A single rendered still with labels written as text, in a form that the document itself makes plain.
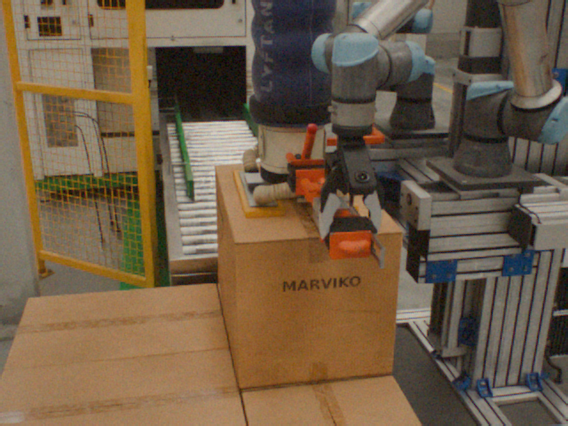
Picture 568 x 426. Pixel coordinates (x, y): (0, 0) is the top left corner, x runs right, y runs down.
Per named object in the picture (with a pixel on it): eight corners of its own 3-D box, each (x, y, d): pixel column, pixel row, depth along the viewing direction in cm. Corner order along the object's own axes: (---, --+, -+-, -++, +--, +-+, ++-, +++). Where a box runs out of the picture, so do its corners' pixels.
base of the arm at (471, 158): (493, 159, 181) (498, 124, 177) (522, 176, 167) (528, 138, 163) (443, 161, 178) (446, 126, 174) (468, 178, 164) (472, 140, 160)
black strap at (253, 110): (244, 104, 180) (244, 90, 178) (327, 102, 184) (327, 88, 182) (254, 123, 159) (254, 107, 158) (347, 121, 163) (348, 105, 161)
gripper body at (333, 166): (362, 180, 124) (365, 117, 119) (374, 195, 116) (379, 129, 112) (322, 182, 123) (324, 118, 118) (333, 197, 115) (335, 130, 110)
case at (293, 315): (218, 280, 217) (214, 164, 203) (335, 271, 224) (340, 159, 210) (238, 389, 162) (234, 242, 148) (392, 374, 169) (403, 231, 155)
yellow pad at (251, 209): (232, 176, 193) (232, 160, 191) (266, 175, 194) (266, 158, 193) (245, 219, 162) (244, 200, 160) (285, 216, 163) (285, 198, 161)
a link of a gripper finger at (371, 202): (382, 220, 126) (366, 178, 122) (391, 232, 120) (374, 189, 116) (366, 226, 126) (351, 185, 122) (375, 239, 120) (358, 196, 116)
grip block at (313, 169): (286, 184, 156) (286, 160, 154) (327, 182, 157) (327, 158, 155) (292, 195, 148) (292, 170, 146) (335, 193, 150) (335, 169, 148)
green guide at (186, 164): (162, 118, 434) (161, 105, 431) (178, 117, 436) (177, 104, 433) (171, 200, 288) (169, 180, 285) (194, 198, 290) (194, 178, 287)
